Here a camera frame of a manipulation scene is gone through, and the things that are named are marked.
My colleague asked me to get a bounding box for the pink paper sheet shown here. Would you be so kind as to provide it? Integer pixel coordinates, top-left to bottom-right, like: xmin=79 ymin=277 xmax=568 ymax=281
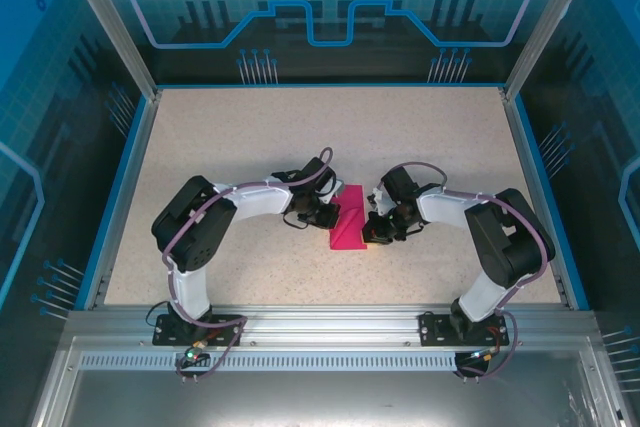
xmin=328 ymin=184 xmax=370 ymax=252

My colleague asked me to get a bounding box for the grey metal sheet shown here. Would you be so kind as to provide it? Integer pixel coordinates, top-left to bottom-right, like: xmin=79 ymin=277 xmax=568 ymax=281
xmin=29 ymin=336 xmax=626 ymax=427

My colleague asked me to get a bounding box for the aluminium mounting beam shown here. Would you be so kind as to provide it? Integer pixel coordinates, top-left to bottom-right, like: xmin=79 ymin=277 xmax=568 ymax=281
xmin=64 ymin=304 xmax=601 ymax=348

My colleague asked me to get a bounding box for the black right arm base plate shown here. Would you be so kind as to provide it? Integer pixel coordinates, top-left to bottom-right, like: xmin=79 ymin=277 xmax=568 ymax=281
xmin=418 ymin=310 xmax=511 ymax=348

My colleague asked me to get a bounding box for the slotted grey cable duct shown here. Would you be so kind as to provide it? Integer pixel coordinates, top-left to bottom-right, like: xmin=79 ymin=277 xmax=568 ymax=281
xmin=77 ymin=352 xmax=464 ymax=373

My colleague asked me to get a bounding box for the cable connector with green light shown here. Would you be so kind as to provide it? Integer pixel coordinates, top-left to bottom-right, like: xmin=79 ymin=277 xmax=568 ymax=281
xmin=183 ymin=339 xmax=209 ymax=364
xmin=467 ymin=346 xmax=501 ymax=364

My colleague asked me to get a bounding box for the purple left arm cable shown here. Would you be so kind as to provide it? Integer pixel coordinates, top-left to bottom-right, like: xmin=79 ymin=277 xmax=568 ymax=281
xmin=162 ymin=146 xmax=335 ymax=379

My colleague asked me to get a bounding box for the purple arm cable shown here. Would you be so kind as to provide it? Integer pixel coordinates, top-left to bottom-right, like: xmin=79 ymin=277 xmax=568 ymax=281
xmin=394 ymin=160 xmax=557 ymax=381
xmin=162 ymin=146 xmax=335 ymax=379

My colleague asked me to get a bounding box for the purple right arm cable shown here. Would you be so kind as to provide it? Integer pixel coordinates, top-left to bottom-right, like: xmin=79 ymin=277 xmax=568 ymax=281
xmin=394 ymin=160 xmax=557 ymax=381

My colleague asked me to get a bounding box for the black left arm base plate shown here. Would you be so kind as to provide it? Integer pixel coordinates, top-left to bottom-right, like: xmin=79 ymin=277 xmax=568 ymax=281
xmin=151 ymin=311 xmax=246 ymax=348

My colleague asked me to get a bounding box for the thin black cable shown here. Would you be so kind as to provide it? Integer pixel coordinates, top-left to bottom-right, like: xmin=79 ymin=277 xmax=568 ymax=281
xmin=144 ymin=302 xmax=169 ymax=331

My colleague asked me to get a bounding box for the aluminium frame post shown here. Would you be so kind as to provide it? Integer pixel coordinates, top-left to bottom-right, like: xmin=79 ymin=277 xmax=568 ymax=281
xmin=501 ymin=0 xmax=587 ymax=101
xmin=54 ymin=0 xmax=162 ymax=101

